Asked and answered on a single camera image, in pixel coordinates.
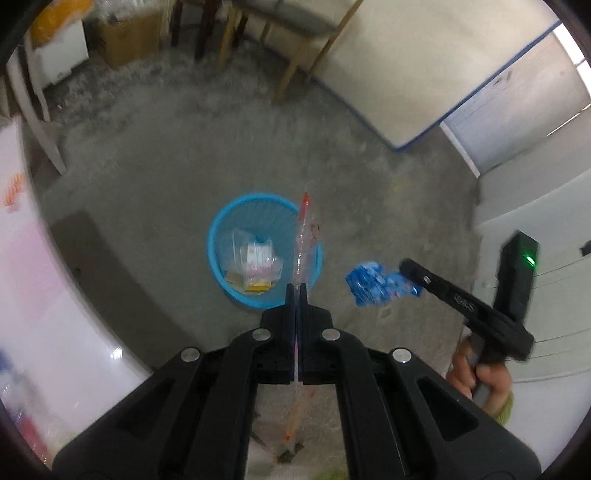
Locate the wooden chair with dark seat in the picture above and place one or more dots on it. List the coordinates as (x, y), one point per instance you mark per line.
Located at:
(286, 16)

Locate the blue wrapper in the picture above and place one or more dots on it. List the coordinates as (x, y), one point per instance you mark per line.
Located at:
(369, 284)

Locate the white seamed cloth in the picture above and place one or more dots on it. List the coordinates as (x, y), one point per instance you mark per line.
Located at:
(554, 304)

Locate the white blue packet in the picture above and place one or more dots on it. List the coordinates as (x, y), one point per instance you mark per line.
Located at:
(258, 256)

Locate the cardboard box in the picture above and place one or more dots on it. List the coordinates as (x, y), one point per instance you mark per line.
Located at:
(129, 37)

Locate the white side table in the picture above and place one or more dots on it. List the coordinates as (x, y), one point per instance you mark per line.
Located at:
(41, 124)

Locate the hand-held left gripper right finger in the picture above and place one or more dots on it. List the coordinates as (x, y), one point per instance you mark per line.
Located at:
(314, 323)

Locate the yellow plastic bag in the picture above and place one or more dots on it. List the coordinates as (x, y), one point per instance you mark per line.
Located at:
(55, 18)

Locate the white panel with blue edging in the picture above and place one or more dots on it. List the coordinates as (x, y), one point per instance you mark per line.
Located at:
(521, 115)
(415, 69)

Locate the white storage cabinet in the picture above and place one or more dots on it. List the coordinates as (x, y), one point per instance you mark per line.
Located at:
(64, 55)

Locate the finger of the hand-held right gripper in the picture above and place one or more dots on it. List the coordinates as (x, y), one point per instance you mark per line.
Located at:
(443, 297)

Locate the pink printed tablecloth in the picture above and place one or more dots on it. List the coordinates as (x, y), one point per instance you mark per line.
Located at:
(46, 300)

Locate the clear red printed wrapper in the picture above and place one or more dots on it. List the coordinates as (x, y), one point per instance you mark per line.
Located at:
(302, 240)

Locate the blue mesh plastic basket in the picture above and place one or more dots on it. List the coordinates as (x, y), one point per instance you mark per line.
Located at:
(219, 240)

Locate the yellow packet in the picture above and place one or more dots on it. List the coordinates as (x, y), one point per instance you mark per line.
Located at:
(256, 288)

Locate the person's right hand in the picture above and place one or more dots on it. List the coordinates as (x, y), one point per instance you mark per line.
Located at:
(496, 383)

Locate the person's right forearm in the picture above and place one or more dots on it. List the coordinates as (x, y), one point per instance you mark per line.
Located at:
(507, 408)

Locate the dark wooden stool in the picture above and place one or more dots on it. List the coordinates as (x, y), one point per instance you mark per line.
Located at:
(203, 37)

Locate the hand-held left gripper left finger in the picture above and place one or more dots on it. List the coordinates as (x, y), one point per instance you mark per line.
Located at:
(281, 323)

